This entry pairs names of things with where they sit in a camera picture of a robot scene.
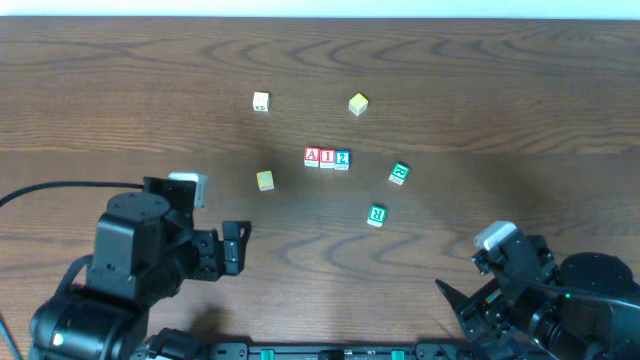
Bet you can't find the red letter A block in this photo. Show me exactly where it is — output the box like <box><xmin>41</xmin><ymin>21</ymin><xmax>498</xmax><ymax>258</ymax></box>
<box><xmin>304</xmin><ymin>146</ymin><xmax>320</xmax><ymax>168</ymax></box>

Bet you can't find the red letter I block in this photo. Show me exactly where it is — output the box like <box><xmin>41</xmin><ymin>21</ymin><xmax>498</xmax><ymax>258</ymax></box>
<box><xmin>319</xmin><ymin>149</ymin><xmax>336</xmax><ymax>169</ymax></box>

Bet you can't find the blue number 2 block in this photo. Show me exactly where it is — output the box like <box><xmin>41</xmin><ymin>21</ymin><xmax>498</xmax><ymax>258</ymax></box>
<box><xmin>334</xmin><ymin>150</ymin><xmax>351</xmax><ymax>170</ymax></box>

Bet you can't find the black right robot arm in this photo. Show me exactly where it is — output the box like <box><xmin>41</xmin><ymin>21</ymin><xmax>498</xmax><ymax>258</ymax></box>
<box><xmin>436</xmin><ymin>231</ymin><xmax>639</xmax><ymax>359</ymax></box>

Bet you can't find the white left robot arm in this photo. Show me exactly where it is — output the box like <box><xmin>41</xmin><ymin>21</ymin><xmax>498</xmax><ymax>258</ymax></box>
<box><xmin>29</xmin><ymin>192</ymin><xmax>252</xmax><ymax>359</ymax></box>

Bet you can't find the yellow C block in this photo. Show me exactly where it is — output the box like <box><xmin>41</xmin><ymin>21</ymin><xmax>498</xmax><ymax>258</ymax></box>
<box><xmin>256</xmin><ymin>170</ymin><xmax>275</xmax><ymax>191</ymax></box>

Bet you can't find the green R block near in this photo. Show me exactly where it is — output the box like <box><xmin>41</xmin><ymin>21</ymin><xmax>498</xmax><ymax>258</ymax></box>
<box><xmin>367</xmin><ymin>205</ymin><xmax>387</xmax><ymax>227</ymax></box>

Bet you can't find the green r block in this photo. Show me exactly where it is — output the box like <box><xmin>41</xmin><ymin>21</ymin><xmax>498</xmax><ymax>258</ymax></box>
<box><xmin>388</xmin><ymin>162</ymin><xmax>410</xmax><ymax>185</ymax></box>
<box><xmin>367</xmin><ymin>205</ymin><xmax>387</xmax><ymax>227</ymax></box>

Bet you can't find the green R block far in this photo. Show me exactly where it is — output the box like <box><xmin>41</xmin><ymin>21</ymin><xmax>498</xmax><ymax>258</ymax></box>
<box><xmin>388</xmin><ymin>162</ymin><xmax>410</xmax><ymax>185</ymax></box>

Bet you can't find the white plain face block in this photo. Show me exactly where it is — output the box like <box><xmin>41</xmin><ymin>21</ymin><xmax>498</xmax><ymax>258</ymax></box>
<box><xmin>252</xmin><ymin>92</ymin><xmax>270</xmax><ymax>112</ymax></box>

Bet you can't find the yellow letter block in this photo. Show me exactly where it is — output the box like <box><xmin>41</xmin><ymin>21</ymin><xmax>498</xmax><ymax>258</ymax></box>
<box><xmin>348</xmin><ymin>93</ymin><xmax>369</xmax><ymax>116</ymax></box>

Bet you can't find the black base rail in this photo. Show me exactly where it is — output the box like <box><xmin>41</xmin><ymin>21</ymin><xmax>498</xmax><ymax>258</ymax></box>
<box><xmin>132</xmin><ymin>343</ymin><xmax>476</xmax><ymax>360</ymax></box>

